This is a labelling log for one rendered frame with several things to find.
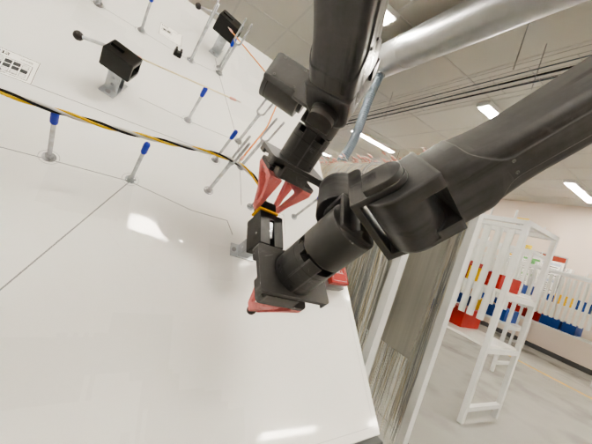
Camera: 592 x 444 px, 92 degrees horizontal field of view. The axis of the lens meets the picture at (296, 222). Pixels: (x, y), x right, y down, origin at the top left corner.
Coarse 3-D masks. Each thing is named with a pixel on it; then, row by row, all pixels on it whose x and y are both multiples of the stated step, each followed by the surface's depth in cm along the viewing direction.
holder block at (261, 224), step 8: (256, 216) 44; (264, 216) 44; (272, 216) 45; (248, 224) 46; (256, 224) 44; (264, 224) 43; (280, 224) 45; (248, 232) 45; (264, 232) 42; (272, 232) 44; (280, 232) 45; (248, 240) 44; (256, 240) 42; (264, 240) 42; (272, 240) 43; (280, 240) 44; (248, 248) 43; (280, 248) 43
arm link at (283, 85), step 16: (272, 64) 38; (288, 64) 38; (272, 80) 38; (288, 80) 37; (304, 80) 38; (272, 96) 40; (288, 96) 39; (304, 96) 37; (288, 112) 41; (320, 112) 33; (320, 128) 36
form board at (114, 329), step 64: (0, 0) 43; (64, 0) 50; (128, 0) 61; (64, 64) 45; (192, 64) 65; (256, 64) 85; (0, 128) 35; (64, 128) 40; (128, 128) 46; (192, 128) 56; (256, 128) 70; (0, 192) 32; (64, 192) 36; (128, 192) 41; (192, 192) 49; (0, 256) 29; (64, 256) 33; (128, 256) 37; (192, 256) 43; (0, 320) 27; (64, 320) 30; (128, 320) 34; (192, 320) 39; (256, 320) 45; (320, 320) 53; (0, 384) 26; (64, 384) 28; (128, 384) 31; (192, 384) 35; (256, 384) 40; (320, 384) 47
